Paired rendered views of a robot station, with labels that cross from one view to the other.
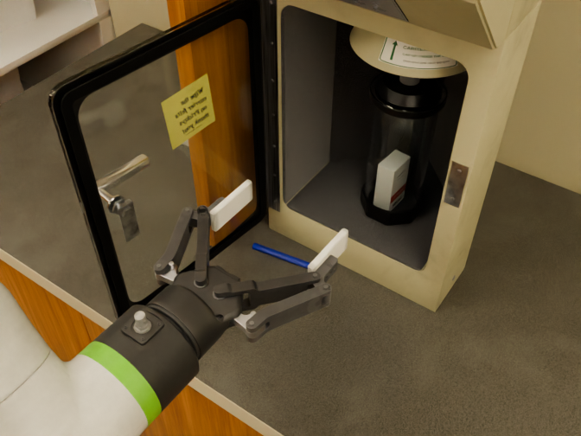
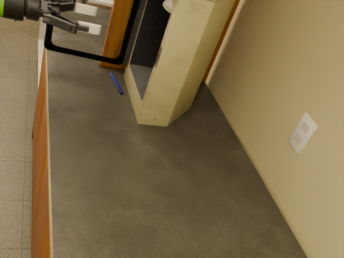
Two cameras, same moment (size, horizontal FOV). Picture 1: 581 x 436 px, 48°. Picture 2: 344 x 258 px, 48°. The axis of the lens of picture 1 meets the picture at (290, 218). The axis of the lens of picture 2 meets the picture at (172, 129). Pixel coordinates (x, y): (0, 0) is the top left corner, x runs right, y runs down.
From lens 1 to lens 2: 0.89 m
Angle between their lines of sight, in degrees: 24
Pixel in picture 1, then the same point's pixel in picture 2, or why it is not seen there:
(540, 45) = (262, 74)
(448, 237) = (150, 83)
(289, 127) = (142, 29)
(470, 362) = (127, 138)
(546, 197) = (230, 141)
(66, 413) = not seen: outside the picture
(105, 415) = not seen: outside the picture
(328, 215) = (137, 74)
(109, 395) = not seen: outside the picture
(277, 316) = (54, 20)
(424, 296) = (138, 114)
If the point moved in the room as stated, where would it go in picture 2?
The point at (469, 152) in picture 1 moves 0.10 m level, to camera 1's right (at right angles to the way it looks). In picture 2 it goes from (164, 42) to (188, 58)
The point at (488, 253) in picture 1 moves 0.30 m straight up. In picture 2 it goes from (181, 131) to (212, 59)
